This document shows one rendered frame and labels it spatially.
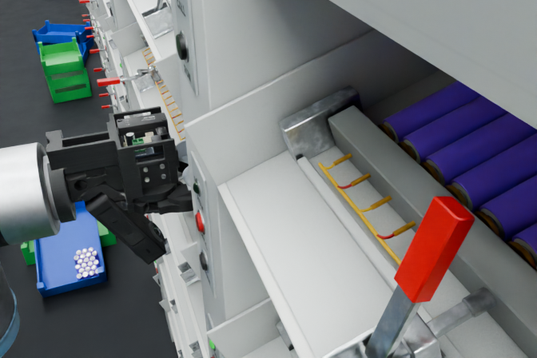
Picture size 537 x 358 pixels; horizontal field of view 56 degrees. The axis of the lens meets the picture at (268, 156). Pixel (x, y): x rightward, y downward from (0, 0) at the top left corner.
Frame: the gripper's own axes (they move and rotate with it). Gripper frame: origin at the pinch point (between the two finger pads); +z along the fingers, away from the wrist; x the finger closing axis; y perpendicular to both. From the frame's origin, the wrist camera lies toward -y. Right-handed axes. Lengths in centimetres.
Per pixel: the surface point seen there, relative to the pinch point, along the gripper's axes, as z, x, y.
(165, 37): -6.9, 7.0, 13.0
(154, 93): -5.6, 32.0, -5.4
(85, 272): -28, 82, -88
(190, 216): -7.1, 0.7, -6.0
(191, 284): -6.8, 7.7, -24.7
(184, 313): -6.8, 18.4, -43.5
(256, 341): -5.9, -18.5, -4.5
